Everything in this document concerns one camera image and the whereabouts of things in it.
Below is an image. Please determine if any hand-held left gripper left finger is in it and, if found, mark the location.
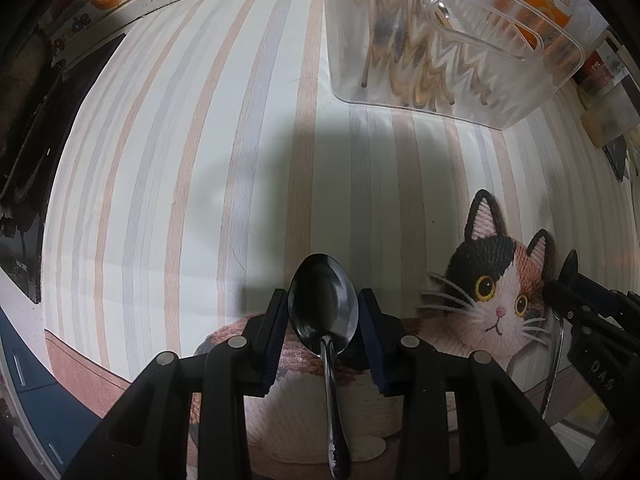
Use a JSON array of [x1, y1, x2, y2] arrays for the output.
[[62, 287, 291, 480]]

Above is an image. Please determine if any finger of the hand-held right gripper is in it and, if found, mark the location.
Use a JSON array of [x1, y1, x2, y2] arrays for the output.
[[544, 249, 581, 312], [565, 275, 640, 319]]

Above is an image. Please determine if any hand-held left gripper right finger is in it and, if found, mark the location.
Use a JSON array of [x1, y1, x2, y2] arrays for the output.
[[357, 287, 585, 480]]

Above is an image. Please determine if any metal spoon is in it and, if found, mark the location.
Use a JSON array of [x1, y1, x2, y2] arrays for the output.
[[542, 310, 568, 413], [430, 1, 458, 41], [287, 253, 361, 478]]

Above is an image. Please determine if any group of wooden chopsticks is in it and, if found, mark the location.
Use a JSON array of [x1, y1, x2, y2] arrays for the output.
[[350, 0, 496, 111]]

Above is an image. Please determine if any clear plastic bin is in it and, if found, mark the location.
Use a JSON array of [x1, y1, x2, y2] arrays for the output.
[[322, 0, 586, 132]]

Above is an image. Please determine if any black smartphone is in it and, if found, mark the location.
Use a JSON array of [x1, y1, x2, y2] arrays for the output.
[[604, 136, 632, 183]]

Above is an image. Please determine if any striped cat mat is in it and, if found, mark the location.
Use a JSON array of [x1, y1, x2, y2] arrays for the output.
[[42, 0, 576, 480]]

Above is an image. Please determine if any blue base cabinet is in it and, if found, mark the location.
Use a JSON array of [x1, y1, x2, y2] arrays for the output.
[[0, 305, 103, 476]]

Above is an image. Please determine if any black gas stove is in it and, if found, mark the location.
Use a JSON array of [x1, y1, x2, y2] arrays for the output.
[[0, 32, 128, 306]]

